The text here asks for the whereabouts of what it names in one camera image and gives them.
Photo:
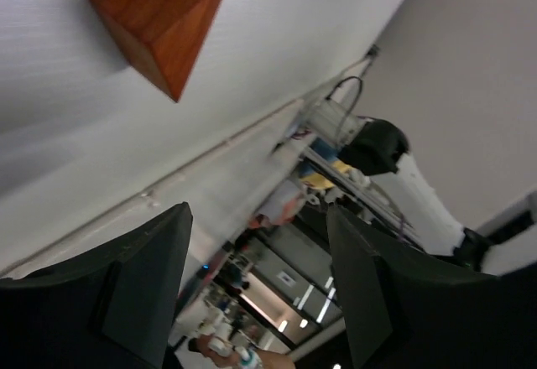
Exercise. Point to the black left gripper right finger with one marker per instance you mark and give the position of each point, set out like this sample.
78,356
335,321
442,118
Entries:
407,309

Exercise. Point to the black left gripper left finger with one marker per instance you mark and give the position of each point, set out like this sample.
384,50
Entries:
110,307

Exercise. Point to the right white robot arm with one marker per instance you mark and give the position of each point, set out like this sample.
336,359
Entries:
381,152

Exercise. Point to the orange triangle wood block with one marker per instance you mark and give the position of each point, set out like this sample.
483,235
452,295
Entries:
160,39

